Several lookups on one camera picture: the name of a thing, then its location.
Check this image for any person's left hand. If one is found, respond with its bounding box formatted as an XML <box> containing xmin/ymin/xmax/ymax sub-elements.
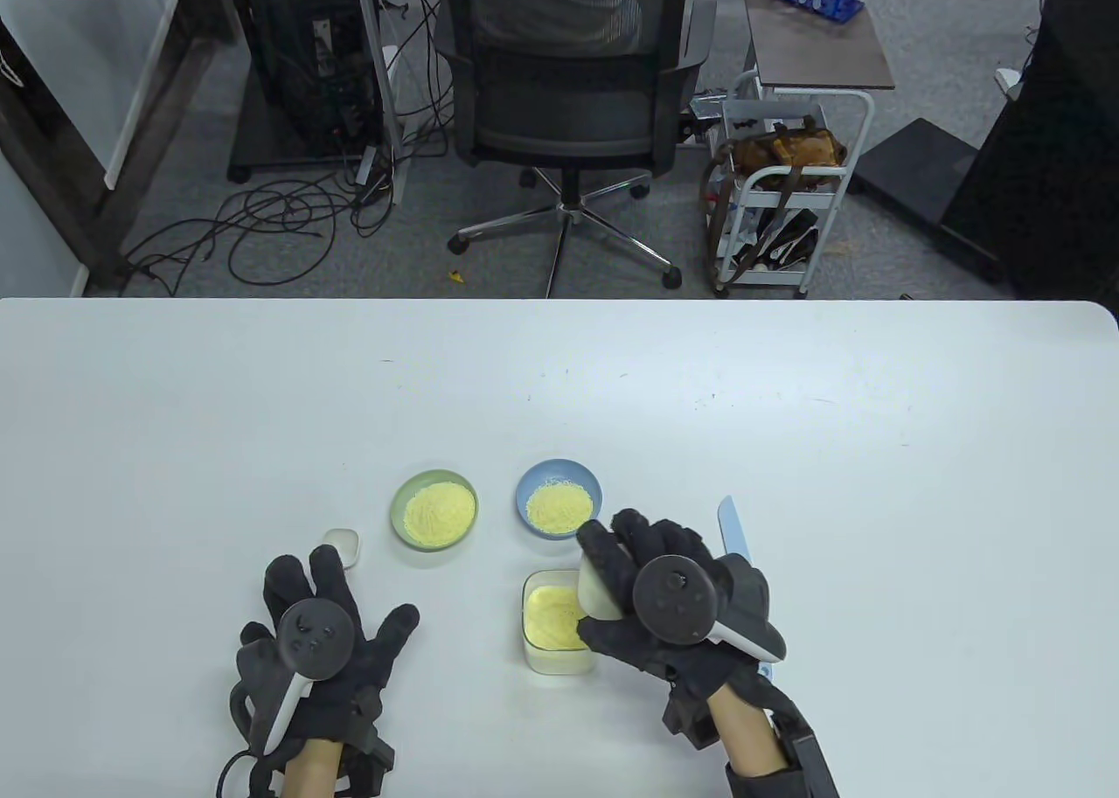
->
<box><xmin>236</xmin><ymin>545</ymin><xmax>420</xmax><ymax>752</ymax></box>

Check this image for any person's right hand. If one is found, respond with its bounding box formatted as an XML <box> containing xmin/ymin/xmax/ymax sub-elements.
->
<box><xmin>574</xmin><ymin>509</ymin><xmax>784</xmax><ymax>704</ymax></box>

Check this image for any black and white controller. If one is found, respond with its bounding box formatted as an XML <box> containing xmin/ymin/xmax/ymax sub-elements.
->
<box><xmin>630</xmin><ymin>554</ymin><xmax>789</xmax><ymax>664</ymax></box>
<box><xmin>261</xmin><ymin>598</ymin><xmax>358</xmax><ymax>756</ymax></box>

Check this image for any beige container lid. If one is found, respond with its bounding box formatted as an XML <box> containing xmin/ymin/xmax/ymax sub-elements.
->
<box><xmin>573</xmin><ymin>561</ymin><xmax>624</xmax><ymax>622</ymax></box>

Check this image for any light blue plastic knife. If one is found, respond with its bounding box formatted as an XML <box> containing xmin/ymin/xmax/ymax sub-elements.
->
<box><xmin>717</xmin><ymin>495</ymin><xmax>775</xmax><ymax>686</ymax></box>

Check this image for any yellow chicken bouillon heap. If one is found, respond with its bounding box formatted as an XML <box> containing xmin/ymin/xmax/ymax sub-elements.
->
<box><xmin>525</xmin><ymin>480</ymin><xmax>596</xmax><ymax>537</ymax></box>
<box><xmin>403</xmin><ymin>481</ymin><xmax>478</xmax><ymax>547</ymax></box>

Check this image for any white coffee spoon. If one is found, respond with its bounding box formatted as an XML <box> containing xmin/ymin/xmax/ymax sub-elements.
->
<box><xmin>321</xmin><ymin>528</ymin><xmax>365</xmax><ymax>571</ymax></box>

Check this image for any clear chicken bouillon container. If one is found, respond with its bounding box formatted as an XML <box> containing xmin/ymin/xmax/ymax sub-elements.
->
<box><xmin>522</xmin><ymin>569</ymin><xmax>601</xmax><ymax>677</ymax></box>

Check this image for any person's left forearm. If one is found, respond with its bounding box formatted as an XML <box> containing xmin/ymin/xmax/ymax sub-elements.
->
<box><xmin>281</xmin><ymin>739</ymin><xmax>344</xmax><ymax>798</ymax></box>

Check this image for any person's right forearm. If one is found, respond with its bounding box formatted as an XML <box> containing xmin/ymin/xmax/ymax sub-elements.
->
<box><xmin>705</xmin><ymin>684</ymin><xmax>787</xmax><ymax>778</ymax></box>

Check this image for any small blue dish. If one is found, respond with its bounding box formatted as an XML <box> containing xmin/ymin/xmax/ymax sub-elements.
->
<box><xmin>515</xmin><ymin>459</ymin><xmax>603</xmax><ymax>541</ymax></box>

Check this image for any small green dish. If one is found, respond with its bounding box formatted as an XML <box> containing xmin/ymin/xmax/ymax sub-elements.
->
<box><xmin>391</xmin><ymin>470</ymin><xmax>480</xmax><ymax>552</ymax></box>

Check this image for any white rolling cart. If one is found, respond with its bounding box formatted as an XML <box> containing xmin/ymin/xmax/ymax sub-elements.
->
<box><xmin>706</xmin><ymin>71</ymin><xmax>876</xmax><ymax>299</ymax></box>

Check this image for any brown leather bag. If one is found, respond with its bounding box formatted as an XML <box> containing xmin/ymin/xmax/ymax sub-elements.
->
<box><xmin>727</xmin><ymin>119</ymin><xmax>851</xmax><ymax>194</ymax></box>

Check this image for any black office chair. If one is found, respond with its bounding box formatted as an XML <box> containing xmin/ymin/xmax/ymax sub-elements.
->
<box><xmin>434</xmin><ymin>0</ymin><xmax>719</xmax><ymax>299</ymax></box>

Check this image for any black flat platform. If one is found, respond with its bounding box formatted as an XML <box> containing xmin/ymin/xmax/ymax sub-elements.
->
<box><xmin>850</xmin><ymin>118</ymin><xmax>980</xmax><ymax>224</ymax></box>

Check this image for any grey power strip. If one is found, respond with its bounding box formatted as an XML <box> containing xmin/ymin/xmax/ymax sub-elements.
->
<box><xmin>354</xmin><ymin>142</ymin><xmax>390</xmax><ymax>205</ymax></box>

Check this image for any white metal desk leg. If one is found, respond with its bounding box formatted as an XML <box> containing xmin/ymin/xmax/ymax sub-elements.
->
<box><xmin>350</xmin><ymin>0</ymin><xmax>410</xmax><ymax>206</ymax></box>

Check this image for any black cabinet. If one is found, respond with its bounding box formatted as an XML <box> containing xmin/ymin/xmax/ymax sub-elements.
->
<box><xmin>940</xmin><ymin>0</ymin><xmax>1119</xmax><ymax>301</ymax></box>

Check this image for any black computer tower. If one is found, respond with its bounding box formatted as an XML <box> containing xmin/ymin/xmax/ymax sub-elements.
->
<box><xmin>229</xmin><ymin>0</ymin><xmax>386</xmax><ymax>183</ymax></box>

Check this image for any black straps bundle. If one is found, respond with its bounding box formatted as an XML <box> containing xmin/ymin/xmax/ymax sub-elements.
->
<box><xmin>730</xmin><ymin>208</ymin><xmax>823</xmax><ymax>273</ymax></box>

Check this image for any black cable tangle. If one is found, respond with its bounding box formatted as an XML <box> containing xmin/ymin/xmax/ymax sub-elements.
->
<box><xmin>118</xmin><ymin>176</ymin><xmax>399</xmax><ymax>297</ymax></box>

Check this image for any dark wooden desk frame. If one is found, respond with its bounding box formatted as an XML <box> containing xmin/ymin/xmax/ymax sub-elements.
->
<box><xmin>0</xmin><ymin>0</ymin><xmax>237</xmax><ymax>296</ymax></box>

